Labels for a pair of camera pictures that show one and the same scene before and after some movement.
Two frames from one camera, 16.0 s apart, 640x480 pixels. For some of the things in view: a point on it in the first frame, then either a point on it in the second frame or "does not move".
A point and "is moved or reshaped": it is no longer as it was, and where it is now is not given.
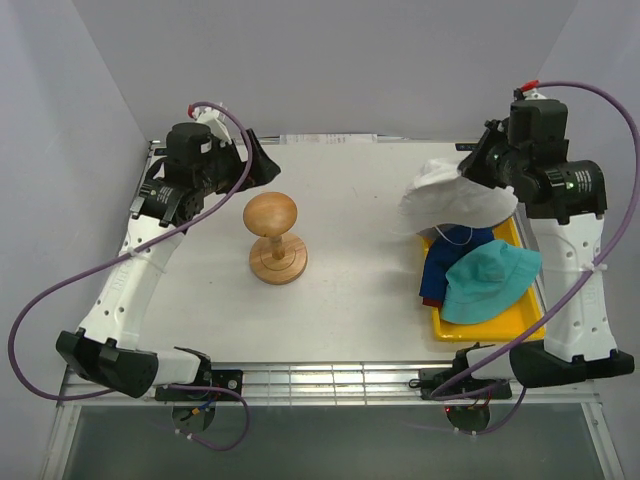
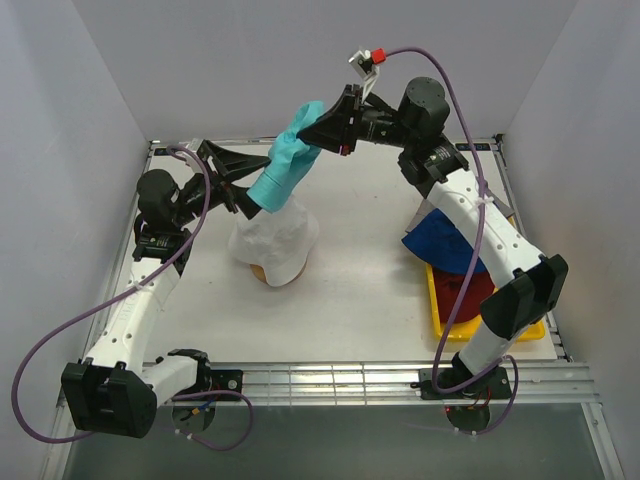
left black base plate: x=232 y=379 does not move
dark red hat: x=433 y=303 → x=447 y=288
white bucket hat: x=439 y=195 is moved or reshaped
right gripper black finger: x=476 y=157 → x=336 y=129
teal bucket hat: x=485 y=279 is moved or reshaped
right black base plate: x=430 y=379 does not move
